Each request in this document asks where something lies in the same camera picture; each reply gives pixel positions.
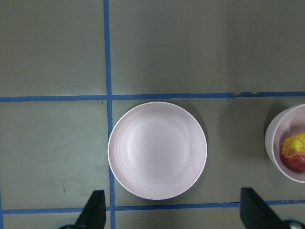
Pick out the red yellow apple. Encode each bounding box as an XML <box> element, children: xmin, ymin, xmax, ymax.
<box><xmin>280</xmin><ymin>132</ymin><xmax>305</xmax><ymax>172</ymax></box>

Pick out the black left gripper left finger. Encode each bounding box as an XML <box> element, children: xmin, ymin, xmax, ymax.
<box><xmin>75</xmin><ymin>190</ymin><xmax>106</xmax><ymax>229</ymax></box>

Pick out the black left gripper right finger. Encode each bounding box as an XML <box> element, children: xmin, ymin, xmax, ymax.
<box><xmin>240</xmin><ymin>187</ymin><xmax>288</xmax><ymax>229</ymax></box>

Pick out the pink plate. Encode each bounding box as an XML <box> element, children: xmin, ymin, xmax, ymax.
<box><xmin>108</xmin><ymin>102</ymin><xmax>207</xmax><ymax>200</ymax></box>

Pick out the pink bowl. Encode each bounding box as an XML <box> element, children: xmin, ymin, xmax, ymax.
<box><xmin>265</xmin><ymin>104</ymin><xmax>305</xmax><ymax>183</ymax></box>

